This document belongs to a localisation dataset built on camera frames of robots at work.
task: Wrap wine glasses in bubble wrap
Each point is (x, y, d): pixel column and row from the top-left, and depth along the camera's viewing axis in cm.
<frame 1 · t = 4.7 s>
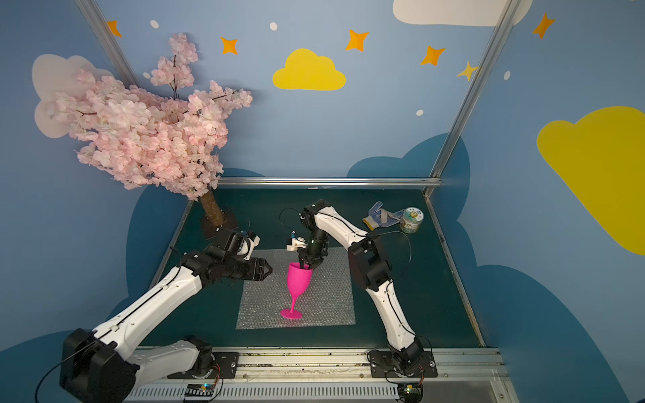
left hand: (263, 266, 81), fingers open
right hand: (310, 272, 86), fingers closed
pink plastic wine glass: (298, 283, 80), point 13 cm above the table
clear bubble wrap sheet: (327, 300, 90), on the table

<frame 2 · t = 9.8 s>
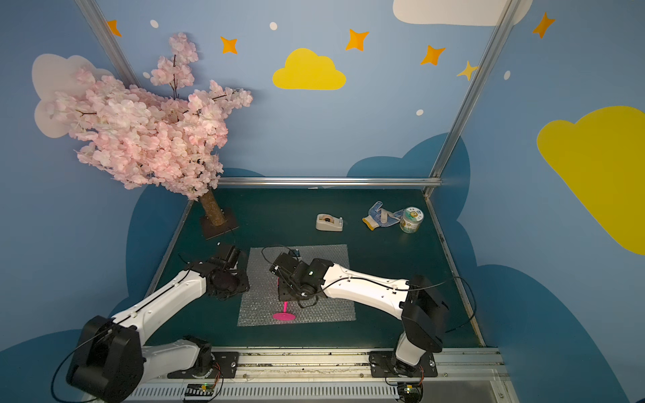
left hand: (247, 284, 86), fingers open
right hand: (287, 289, 78), fingers open
pink plastic wine glass: (284, 316, 82), point 4 cm above the table
beige tape dispenser: (328, 222, 109), point 3 cm above the table
the other named things where they were.

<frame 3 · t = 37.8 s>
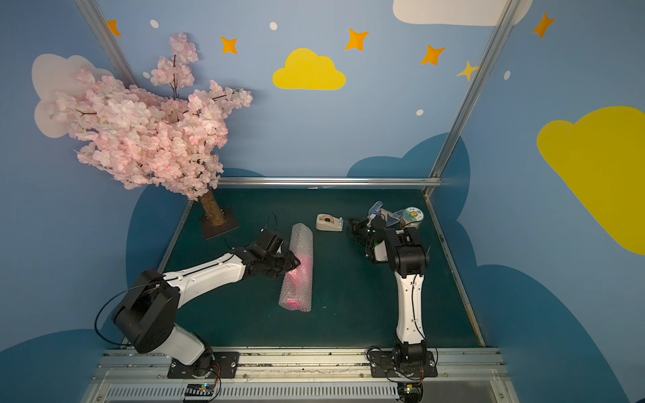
left hand: (299, 261, 88), fingers open
right hand: (349, 214, 106), fingers closed
clear bubble wrap sheet: (301, 238, 94), point 11 cm above the table
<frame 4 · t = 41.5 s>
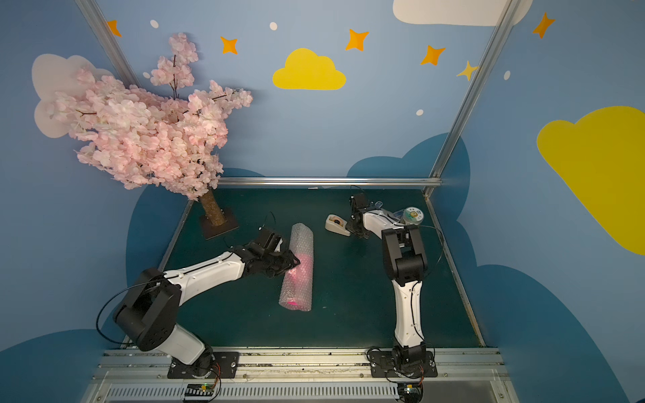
left hand: (298, 260, 89), fingers open
right hand: (358, 226, 107), fingers closed
beige tape dispenser: (337, 224, 106), point 4 cm above the table
